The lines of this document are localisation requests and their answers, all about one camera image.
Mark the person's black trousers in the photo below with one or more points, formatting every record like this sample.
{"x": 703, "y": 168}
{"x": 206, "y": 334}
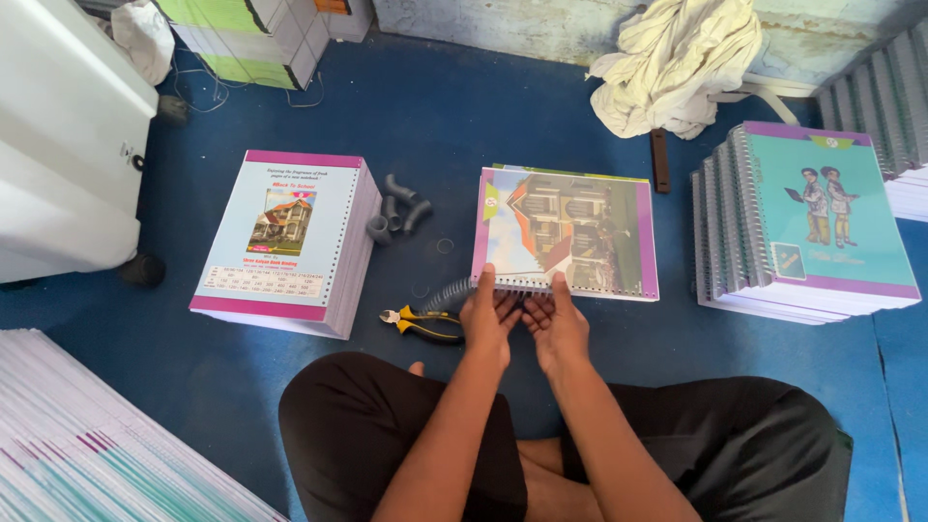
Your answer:
{"x": 565, "y": 449}

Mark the stack of spiral bound notebooks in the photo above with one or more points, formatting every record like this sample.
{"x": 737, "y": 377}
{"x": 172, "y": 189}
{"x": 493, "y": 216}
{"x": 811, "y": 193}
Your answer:
{"x": 805, "y": 225}

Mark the grey spiral binding coil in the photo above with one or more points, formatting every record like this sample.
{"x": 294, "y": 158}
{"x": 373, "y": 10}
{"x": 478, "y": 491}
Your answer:
{"x": 448, "y": 295}

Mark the white machine cabinet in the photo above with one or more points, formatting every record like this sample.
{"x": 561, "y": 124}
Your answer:
{"x": 69, "y": 145}

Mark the yellow black cutting pliers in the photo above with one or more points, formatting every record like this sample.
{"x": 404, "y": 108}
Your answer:
{"x": 424, "y": 324}

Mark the white plastic chair leg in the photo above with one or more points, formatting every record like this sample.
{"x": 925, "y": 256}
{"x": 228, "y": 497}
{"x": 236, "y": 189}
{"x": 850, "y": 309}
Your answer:
{"x": 772, "y": 93}

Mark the cream crumpled cloth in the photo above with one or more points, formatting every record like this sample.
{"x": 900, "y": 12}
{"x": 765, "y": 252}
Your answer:
{"x": 674, "y": 65}

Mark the person's right hand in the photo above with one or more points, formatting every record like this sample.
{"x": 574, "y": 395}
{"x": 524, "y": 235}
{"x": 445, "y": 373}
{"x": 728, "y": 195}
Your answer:
{"x": 557, "y": 332}

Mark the grey coil piece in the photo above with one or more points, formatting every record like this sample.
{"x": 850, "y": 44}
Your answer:
{"x": 417, "y": 215}
{"x": 391, "y": 212}
{"x": 399, "y": 189}
{"x": 378, "y": 229}

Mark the pile of loose printed sheets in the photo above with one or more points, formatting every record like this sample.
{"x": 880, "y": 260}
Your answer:
{"x": 94, "y": 442}

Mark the house cover notebook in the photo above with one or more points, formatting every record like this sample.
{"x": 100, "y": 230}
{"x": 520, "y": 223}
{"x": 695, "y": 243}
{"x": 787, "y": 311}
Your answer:
{"x": 569, "y": 230}

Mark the stack of unbound notebooks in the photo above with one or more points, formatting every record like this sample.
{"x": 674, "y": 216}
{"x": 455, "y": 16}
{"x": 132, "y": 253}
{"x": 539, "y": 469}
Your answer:
{"x": 290, "y": 239}

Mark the dark wooden stick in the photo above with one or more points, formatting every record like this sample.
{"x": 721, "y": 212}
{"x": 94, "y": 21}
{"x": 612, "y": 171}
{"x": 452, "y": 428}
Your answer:
{"x": 659, "y": 161}

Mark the white plastic bag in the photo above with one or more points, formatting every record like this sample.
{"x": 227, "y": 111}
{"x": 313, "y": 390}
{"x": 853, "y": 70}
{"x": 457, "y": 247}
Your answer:
{"x": 145, "y": 36}

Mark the row of bound notebooks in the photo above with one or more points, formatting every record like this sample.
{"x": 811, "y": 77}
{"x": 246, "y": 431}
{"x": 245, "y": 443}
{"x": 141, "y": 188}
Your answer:
{"x": 888, "y": 116}

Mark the person's left hand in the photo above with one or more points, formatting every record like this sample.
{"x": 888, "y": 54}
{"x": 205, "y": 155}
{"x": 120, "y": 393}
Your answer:
{"x": 486, "y": 325}

